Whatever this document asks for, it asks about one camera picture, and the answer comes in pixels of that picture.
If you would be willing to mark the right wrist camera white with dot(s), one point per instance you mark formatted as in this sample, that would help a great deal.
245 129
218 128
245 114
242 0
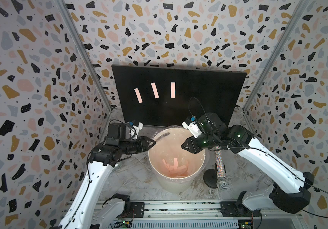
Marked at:
191 124

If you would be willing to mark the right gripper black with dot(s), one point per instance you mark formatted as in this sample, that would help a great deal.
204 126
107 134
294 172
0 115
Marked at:
189 140

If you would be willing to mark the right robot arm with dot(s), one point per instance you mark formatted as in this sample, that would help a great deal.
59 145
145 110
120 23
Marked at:
290 190

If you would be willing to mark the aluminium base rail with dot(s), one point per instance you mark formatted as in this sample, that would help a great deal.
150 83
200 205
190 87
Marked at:
204 214

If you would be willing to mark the green circuit board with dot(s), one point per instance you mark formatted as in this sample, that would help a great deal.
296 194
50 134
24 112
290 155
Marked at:
245 224
121 224

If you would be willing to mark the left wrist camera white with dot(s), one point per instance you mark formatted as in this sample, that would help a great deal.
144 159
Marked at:
134 129

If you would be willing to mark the cream waste bin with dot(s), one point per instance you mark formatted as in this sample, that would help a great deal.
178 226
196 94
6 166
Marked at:
176 185

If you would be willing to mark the silver glitter microphone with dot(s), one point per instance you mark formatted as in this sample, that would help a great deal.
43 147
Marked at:
221 182

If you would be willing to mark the left green circuit board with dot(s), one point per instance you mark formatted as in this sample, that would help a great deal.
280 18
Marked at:
121 224

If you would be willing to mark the black round microphone stand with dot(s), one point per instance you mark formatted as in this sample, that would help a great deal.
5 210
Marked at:
210 178

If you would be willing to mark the discarded pink notes pile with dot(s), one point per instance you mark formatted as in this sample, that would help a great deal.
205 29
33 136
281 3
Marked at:
175 168

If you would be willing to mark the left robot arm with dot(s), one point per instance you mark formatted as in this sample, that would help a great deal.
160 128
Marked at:
122 139

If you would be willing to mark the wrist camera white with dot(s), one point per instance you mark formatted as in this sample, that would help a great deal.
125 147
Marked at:
191 124
134 129

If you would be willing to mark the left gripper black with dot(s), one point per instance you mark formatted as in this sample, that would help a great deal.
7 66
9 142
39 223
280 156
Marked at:
143 146

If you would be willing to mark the pink sticky note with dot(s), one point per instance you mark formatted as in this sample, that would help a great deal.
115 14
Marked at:
138 95
155 91
173 87

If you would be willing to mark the black flat monitor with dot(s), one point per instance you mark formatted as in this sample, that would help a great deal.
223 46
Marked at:
197 92

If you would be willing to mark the right green circuit board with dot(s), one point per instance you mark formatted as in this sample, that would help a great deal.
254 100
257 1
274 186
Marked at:
245 224

